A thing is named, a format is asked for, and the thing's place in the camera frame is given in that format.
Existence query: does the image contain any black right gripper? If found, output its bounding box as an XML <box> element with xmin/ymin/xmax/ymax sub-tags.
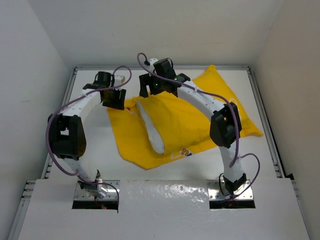
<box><xmin>139</xmin><ymin>71</ymin><xmax>165</xmax><ymax>98</ymax></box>

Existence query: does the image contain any yellow Pikachu pillowcase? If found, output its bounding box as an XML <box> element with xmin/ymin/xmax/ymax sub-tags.
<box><xmin>106</xmin><ymin>64</ymin><xmax>265</xmax><ymax>171</ymax></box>

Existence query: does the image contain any white pillow with yellow edge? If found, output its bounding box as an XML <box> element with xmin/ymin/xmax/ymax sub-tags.
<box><xmin>137</xmin><ymin>100</ymin><xmax>165</xmax><ymax>155</ymax></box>

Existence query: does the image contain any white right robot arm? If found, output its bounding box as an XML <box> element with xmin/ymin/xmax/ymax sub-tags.
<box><xmin>139</xmin><ymin>58</ymin><xmax>247</xmax><ymax>196</ymax></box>

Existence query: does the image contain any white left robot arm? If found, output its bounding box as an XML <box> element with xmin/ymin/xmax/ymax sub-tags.
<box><xmin>47</xmin><ymin>71</ymin><xmax>126</xmax><ymax>200</ymax></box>

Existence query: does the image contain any white front cover board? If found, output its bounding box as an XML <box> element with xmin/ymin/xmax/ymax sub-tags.
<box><xmin>19</xmin><ymin>178</ymin><xmax>309</xmax><ymax>240</ymax></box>

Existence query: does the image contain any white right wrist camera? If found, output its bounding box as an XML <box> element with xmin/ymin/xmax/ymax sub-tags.
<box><xmin>149</xmin><ymin>58</ymin><xmax>158</xmax><ymax>72</ymax></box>

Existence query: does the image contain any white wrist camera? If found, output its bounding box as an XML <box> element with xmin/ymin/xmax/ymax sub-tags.
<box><xmin>149</xmin><ymin>58</ymin><xmax>158</xmax><ymax>72</ymax></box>
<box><xmin>113</xmin><ymin>75</ymin><xmax>126</xmax><ymax>88</ymax></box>

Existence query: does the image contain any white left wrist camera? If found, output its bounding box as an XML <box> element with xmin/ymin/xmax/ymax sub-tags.
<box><xmin>113</xmin><ymin>75</ymin><xmax>126</xmax><ymax>88</ymax></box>

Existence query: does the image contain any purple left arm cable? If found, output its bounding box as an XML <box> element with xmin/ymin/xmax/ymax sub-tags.
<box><xmin>44</xmin><ymin>65</ymin><xmax>133</xmax><ymax>208</ymax></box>

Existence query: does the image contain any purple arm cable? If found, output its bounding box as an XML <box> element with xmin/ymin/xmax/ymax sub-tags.
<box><xmin>136</xmin><ymin>52</ymin><xmax>261</xmax><ymax>202</ymax></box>
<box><xmin>44</xmin><ymin>65</ymin><xmax>133</xmax><ymax>208</ymax></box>

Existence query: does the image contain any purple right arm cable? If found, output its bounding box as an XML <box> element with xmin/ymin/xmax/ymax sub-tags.
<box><xmin>136</xmin><ymin>52</ymin><xmax>261</xmax><ymax>202</ymax></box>

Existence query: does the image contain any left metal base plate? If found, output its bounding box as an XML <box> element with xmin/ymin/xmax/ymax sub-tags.
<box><xmin>73</xmin><ymin>180</ymin><xmax>120</xmax><ymax>201</ymax></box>

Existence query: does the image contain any metal base plate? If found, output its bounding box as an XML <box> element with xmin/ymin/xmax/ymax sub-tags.
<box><xmin>207</xmin><ymin>180</ymin><xmax>254</xmax><ymax>201</ymax></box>
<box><xmin>73</xmin><ymin>180</ymin><xmax>120</xmax><ymax>201</ymax></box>

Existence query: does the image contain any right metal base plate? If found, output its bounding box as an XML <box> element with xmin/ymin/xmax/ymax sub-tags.
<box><xmin>207</xmin><ymin>180</ymin><xmax>254</xmax><ymax>201</ymax></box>

